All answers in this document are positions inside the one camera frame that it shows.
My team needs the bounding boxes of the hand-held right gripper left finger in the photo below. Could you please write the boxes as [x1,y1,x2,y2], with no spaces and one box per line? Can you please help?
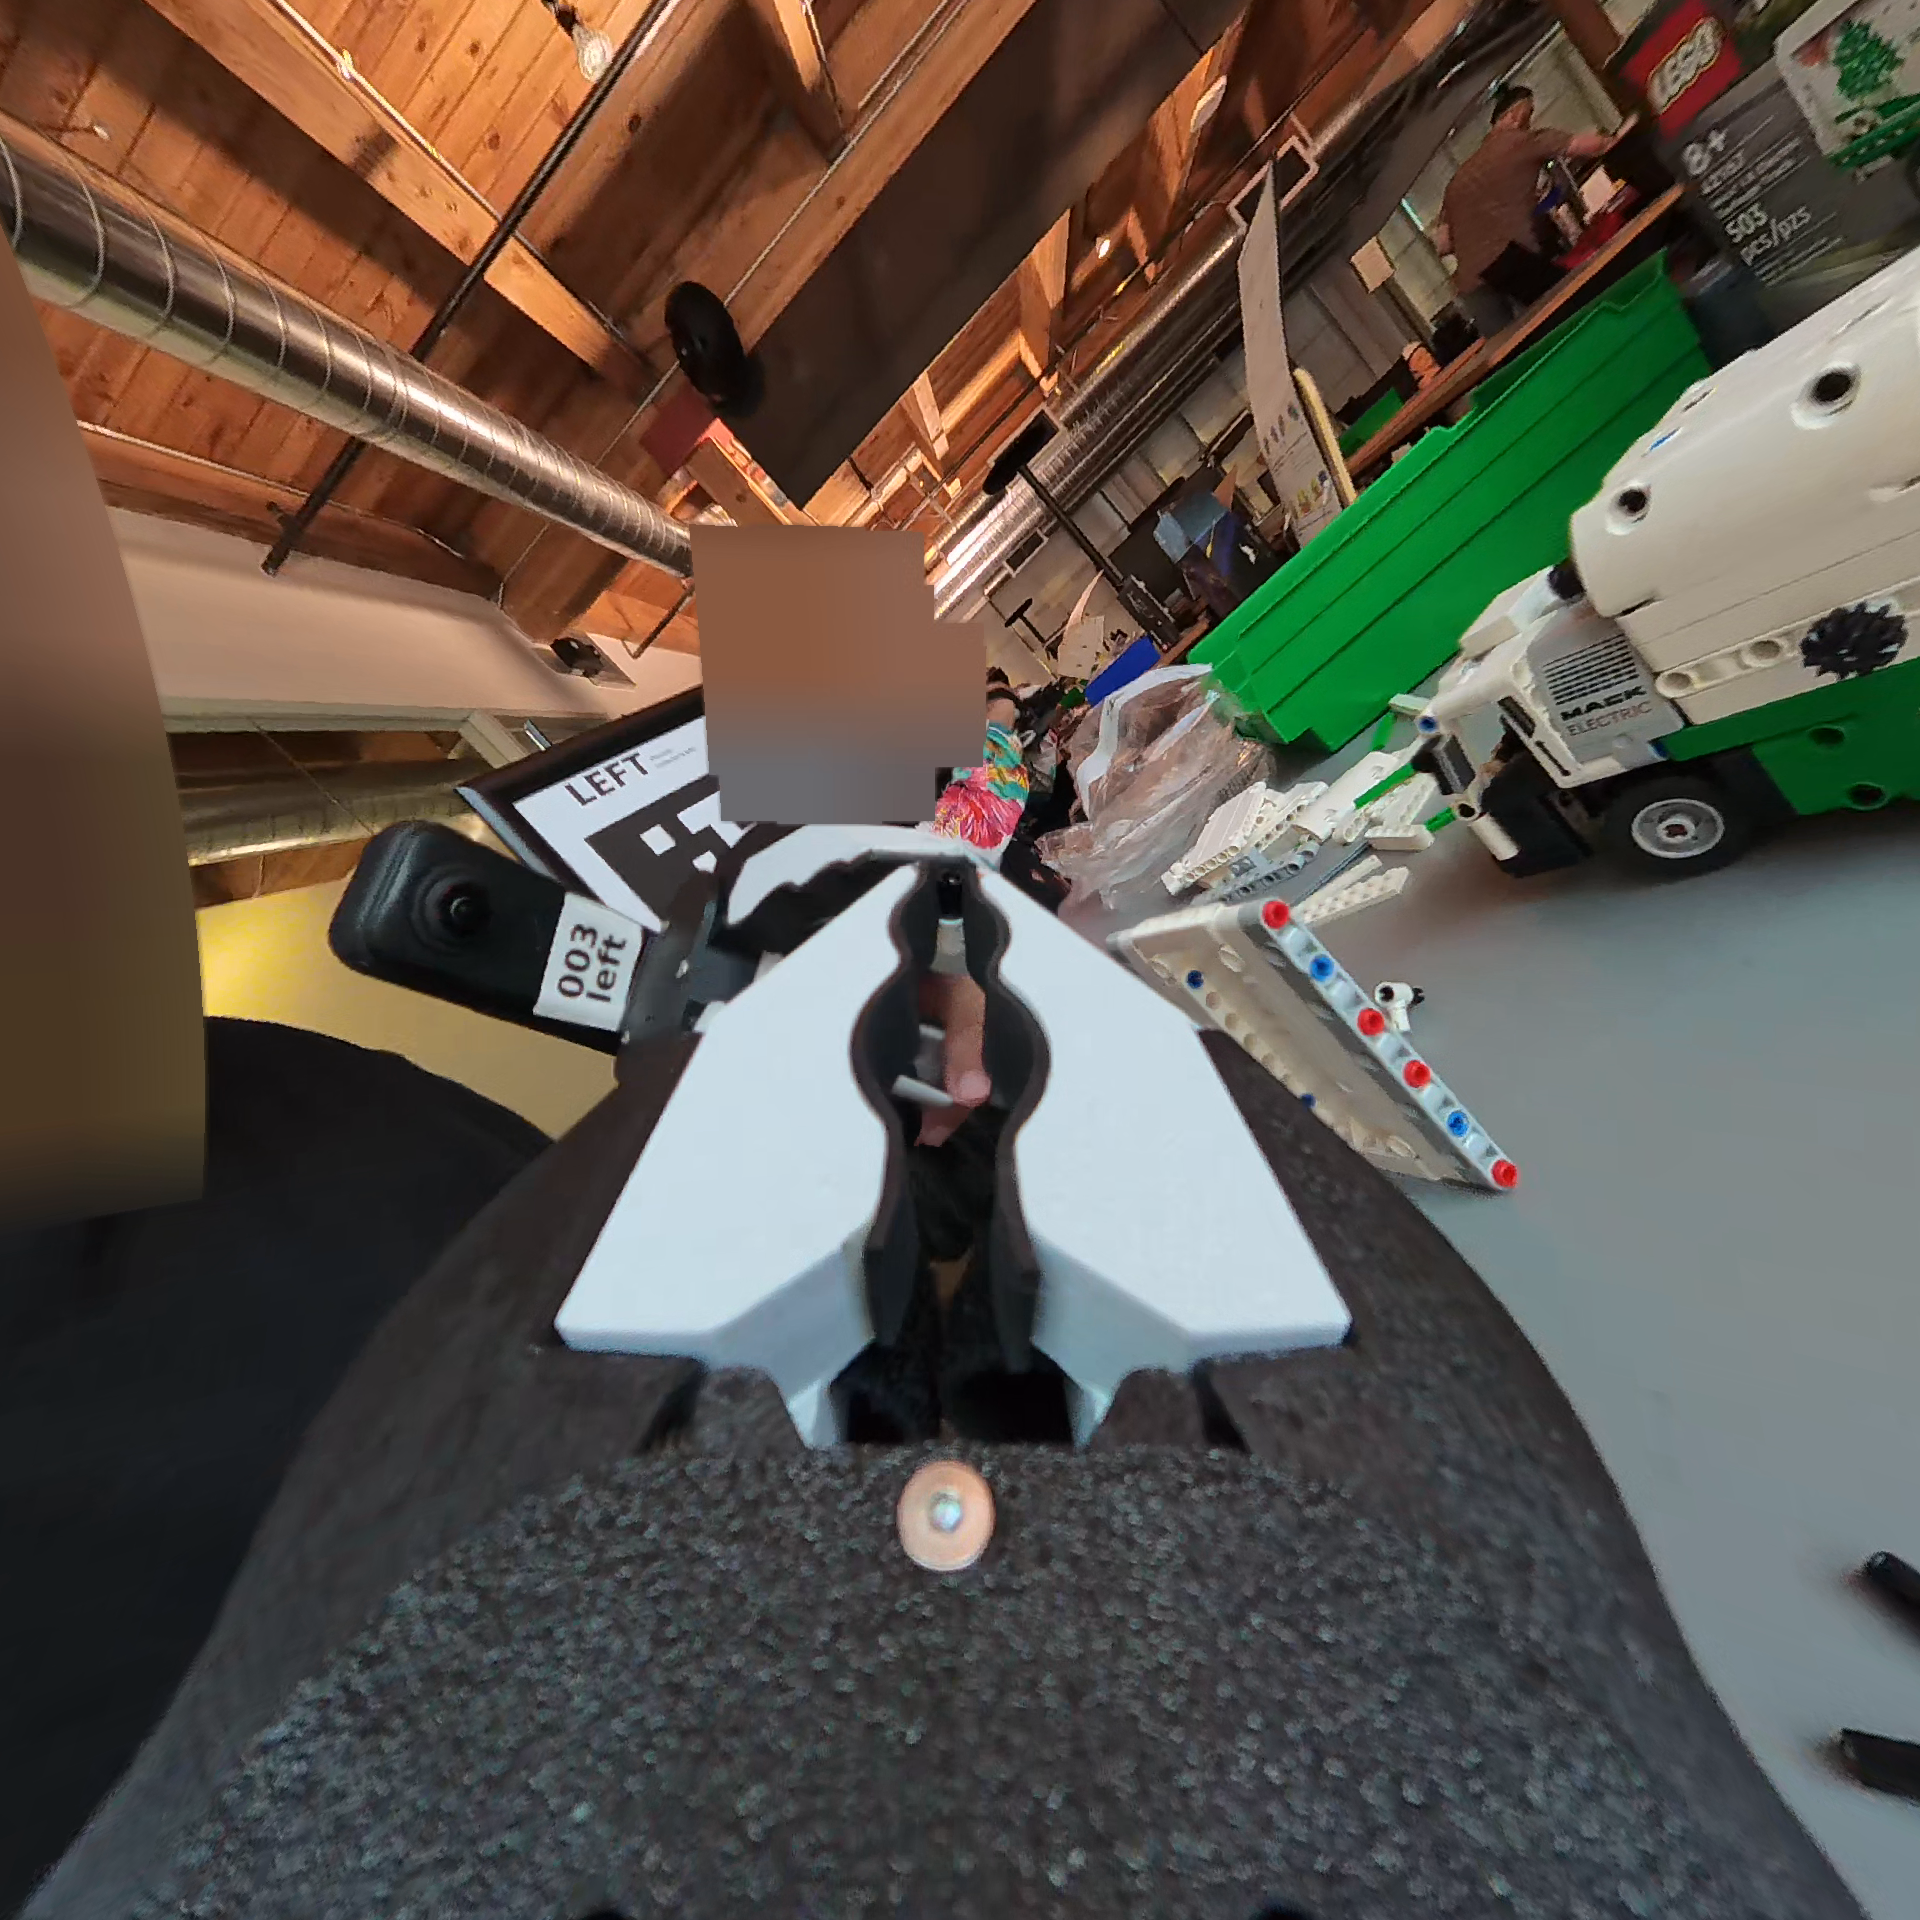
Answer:
[554,853,925,1449]

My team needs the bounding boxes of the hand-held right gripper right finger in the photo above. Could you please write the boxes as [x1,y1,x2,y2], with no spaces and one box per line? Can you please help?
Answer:
[966,870,1356,1440]

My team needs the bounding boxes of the grey lego frame with pins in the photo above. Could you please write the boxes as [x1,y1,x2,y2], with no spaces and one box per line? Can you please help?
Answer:
[1117,891,1520,1196]

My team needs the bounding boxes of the pile of white lego parts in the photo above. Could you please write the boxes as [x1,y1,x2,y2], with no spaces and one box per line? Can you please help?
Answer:
[1162,772,1450,919]

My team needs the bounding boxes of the white green lego truck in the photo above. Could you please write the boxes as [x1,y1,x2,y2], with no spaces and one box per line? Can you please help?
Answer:
[1417,262,1920,881]

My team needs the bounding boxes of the grey lego set box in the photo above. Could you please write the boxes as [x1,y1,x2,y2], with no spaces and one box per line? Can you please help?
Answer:
[1617,0,1920,289]

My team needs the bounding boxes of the clear plastic bags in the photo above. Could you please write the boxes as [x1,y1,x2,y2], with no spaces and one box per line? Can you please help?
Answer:
[1035,659,1281,905]

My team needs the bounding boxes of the floral patterned cloth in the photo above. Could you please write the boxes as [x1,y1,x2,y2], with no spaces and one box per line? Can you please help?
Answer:
[937,719,1039,860]

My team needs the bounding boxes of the black round ceiling lamp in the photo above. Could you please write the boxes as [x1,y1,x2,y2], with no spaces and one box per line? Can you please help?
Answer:
[664,282,768,409]

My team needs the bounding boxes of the green plastic bin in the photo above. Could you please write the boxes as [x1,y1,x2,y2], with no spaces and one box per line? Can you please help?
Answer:
[1192,245,1721,748]

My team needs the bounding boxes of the black round lamp on pole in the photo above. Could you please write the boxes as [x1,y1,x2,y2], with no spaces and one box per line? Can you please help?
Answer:
[983,412,1057,639]

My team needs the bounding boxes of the white poster board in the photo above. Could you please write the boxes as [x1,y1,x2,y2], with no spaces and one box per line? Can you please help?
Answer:
[1234,163,1340,530]

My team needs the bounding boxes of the wooden workbench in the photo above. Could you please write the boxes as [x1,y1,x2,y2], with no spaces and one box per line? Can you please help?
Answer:
[1343,186,1691,452]

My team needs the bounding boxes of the large metal air duct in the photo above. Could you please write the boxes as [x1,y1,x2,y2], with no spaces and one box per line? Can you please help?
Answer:
[0,111,701,579]

